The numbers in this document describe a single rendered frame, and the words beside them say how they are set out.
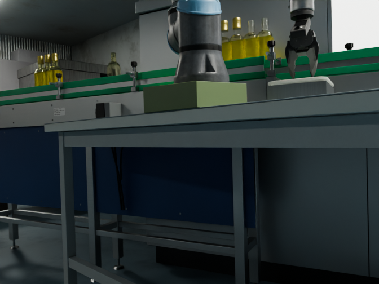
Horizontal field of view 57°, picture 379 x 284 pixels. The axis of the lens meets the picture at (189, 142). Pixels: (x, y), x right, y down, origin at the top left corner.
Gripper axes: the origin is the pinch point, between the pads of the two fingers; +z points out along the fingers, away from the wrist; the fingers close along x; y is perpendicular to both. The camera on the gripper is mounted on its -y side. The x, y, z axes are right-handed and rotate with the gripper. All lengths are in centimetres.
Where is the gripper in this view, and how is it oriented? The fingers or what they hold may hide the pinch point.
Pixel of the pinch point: (302, 74)
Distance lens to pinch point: 120.4
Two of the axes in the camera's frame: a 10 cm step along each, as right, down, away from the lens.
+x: -9.0, 0.2, 4.4
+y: 4.4, -0.3, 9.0
